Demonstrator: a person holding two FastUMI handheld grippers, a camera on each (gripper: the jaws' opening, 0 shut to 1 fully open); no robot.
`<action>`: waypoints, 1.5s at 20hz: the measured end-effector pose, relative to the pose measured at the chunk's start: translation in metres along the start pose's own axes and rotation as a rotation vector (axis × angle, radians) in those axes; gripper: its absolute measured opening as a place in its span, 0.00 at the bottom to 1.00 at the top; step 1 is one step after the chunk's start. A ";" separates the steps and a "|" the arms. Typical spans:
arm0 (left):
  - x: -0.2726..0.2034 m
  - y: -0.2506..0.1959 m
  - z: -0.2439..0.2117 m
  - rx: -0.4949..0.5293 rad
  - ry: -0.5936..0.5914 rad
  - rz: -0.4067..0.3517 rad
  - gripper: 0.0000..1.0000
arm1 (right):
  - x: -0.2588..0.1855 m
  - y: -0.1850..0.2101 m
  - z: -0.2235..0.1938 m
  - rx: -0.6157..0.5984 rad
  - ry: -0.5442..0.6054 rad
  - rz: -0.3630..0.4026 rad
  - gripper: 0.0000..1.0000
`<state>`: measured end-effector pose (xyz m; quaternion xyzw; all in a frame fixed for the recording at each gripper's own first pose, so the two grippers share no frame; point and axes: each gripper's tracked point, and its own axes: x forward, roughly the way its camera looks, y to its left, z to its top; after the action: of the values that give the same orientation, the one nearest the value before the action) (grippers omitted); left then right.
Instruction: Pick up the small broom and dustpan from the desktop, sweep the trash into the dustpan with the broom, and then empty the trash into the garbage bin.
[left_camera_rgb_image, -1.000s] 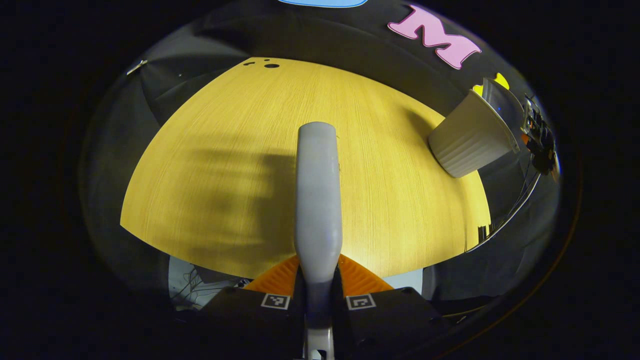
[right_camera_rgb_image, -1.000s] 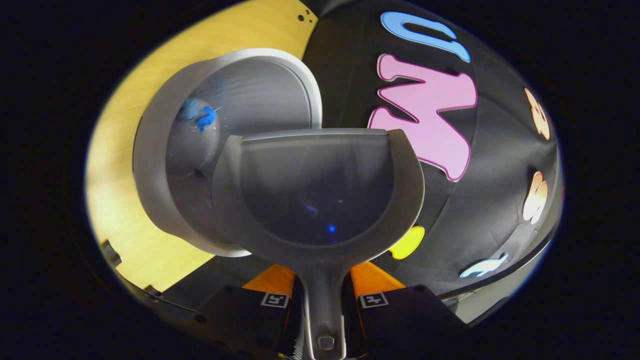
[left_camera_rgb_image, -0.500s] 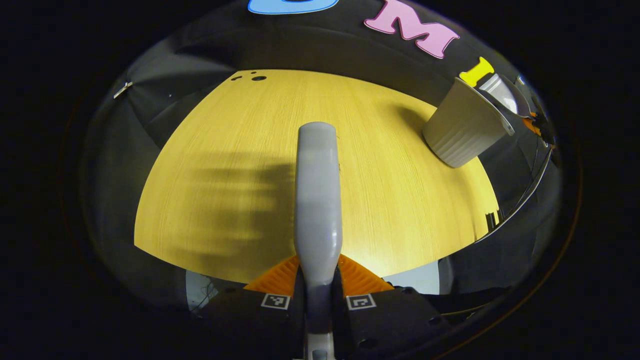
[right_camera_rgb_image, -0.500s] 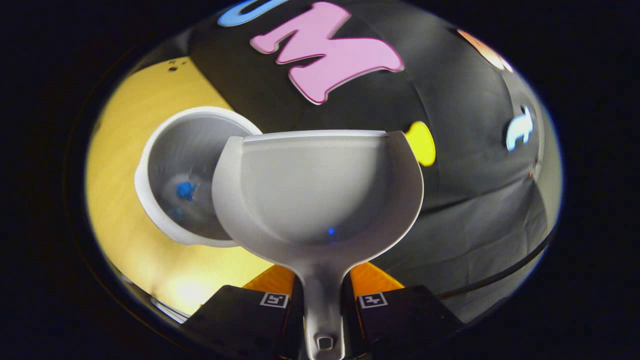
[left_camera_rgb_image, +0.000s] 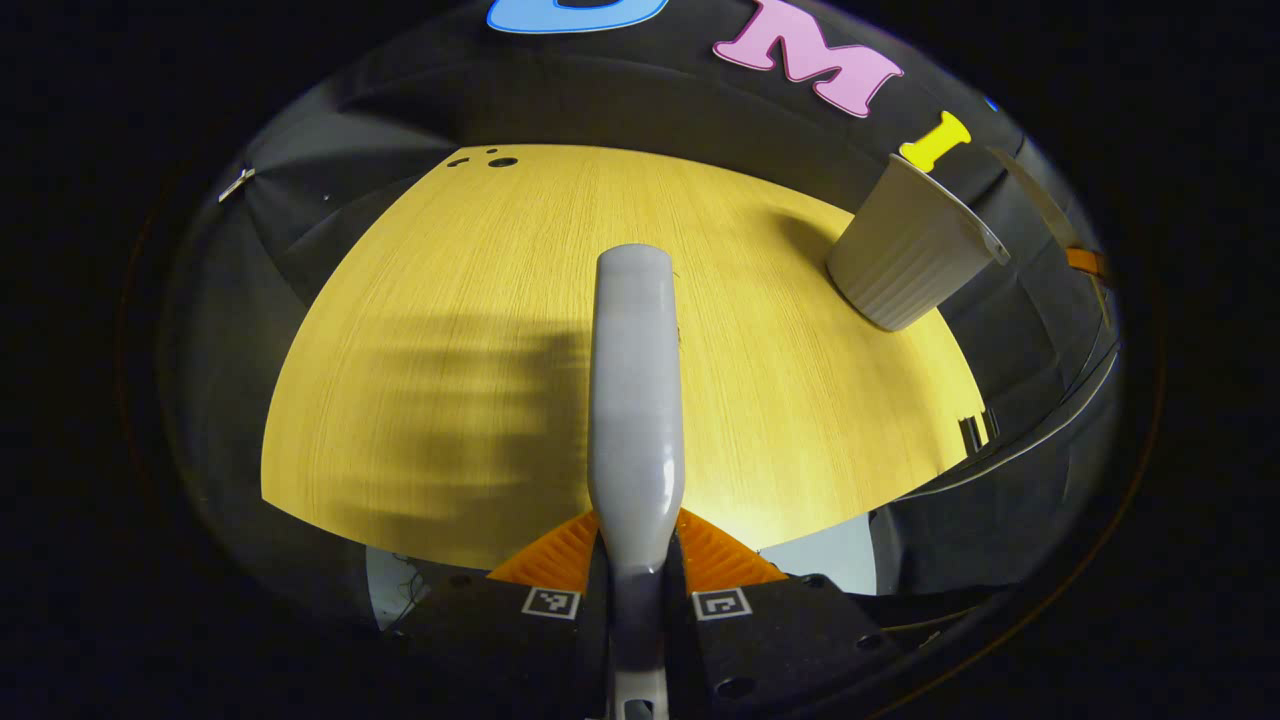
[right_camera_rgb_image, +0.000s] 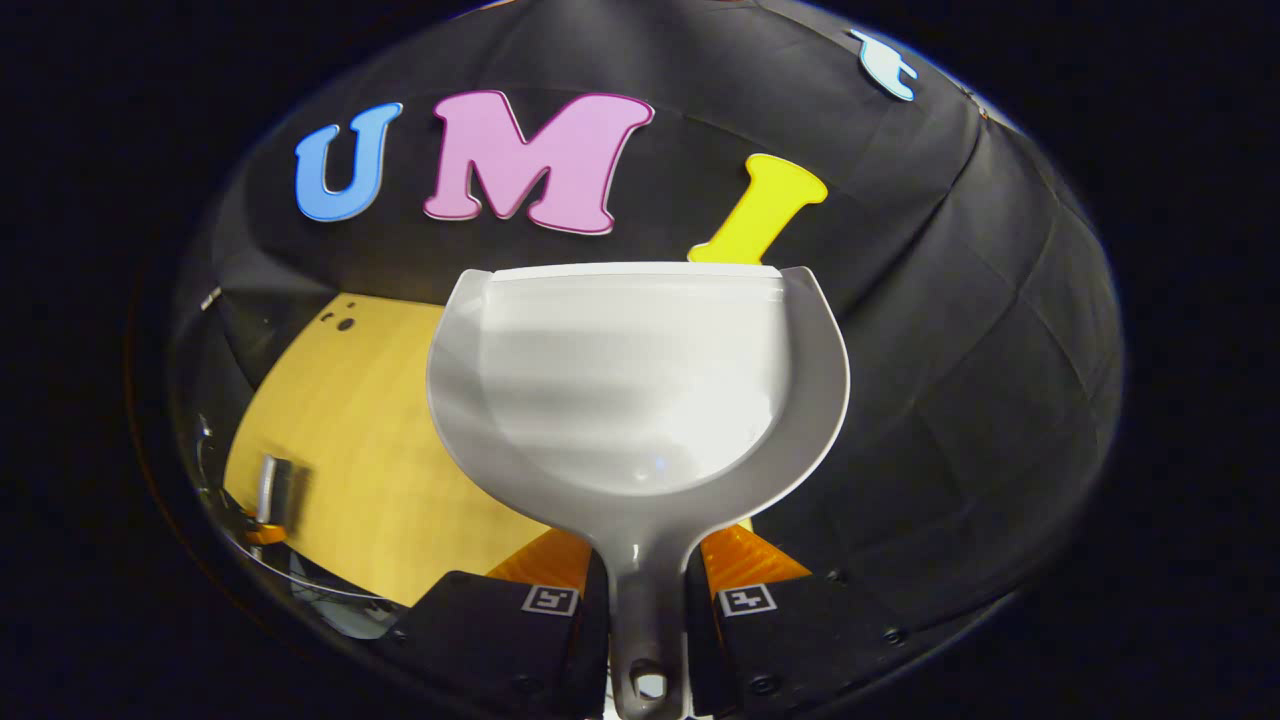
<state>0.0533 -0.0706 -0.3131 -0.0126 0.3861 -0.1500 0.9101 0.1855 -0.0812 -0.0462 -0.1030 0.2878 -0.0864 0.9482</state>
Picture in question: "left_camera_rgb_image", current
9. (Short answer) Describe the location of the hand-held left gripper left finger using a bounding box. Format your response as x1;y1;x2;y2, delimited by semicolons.
390;510;611;720

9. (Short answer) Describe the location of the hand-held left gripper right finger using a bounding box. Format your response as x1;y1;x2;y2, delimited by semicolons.
663;507;908;720

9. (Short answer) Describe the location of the white ribbed garbage bin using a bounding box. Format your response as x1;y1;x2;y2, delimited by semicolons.
826;154;1012;333

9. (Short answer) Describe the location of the wooden desktop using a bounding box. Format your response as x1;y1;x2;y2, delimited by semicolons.
260;143;991;571

